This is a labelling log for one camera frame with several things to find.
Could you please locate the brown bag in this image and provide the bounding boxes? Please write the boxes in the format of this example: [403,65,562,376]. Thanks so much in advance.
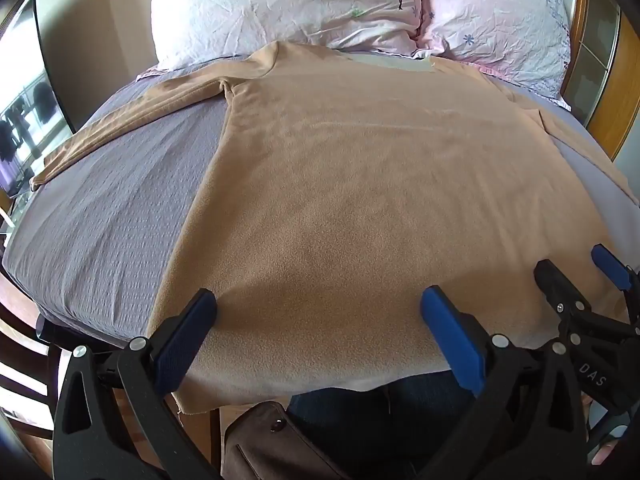
[221,400,353,480]

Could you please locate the grey textured bed blanket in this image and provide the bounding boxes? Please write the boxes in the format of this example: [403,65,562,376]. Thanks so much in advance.
[2,55,640,353]

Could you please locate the dark wooden chair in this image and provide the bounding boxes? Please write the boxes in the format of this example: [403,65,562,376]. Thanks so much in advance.
[0,260,123,480]

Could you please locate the person's legs in jeans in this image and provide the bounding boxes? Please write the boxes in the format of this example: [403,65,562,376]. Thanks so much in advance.
[286,369,482,480]

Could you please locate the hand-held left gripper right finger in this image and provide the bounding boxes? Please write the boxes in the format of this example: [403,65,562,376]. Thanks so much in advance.
[419,285,589,480]

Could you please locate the wooden headboard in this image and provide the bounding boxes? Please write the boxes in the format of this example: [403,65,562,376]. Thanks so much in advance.
[559,0,640,162]

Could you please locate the pink floral pillow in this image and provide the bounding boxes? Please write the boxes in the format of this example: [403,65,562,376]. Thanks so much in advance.
[414,0,574,111]

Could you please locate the white floral pillow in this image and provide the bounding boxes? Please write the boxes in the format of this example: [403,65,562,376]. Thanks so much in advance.
[149,0,432,72]

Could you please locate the tan long-sleeve shirt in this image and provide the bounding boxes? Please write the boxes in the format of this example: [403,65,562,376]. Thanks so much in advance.
[30,41,632,416]

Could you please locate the black television screen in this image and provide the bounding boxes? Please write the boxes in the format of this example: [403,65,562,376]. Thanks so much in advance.
[0,0,77,202]

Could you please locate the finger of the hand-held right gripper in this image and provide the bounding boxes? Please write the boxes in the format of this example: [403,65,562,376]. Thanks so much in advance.
[591,243,640,332]
[533,258,617,395]

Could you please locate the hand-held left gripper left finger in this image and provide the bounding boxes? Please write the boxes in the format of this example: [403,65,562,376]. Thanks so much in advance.
[52,287,221,480]

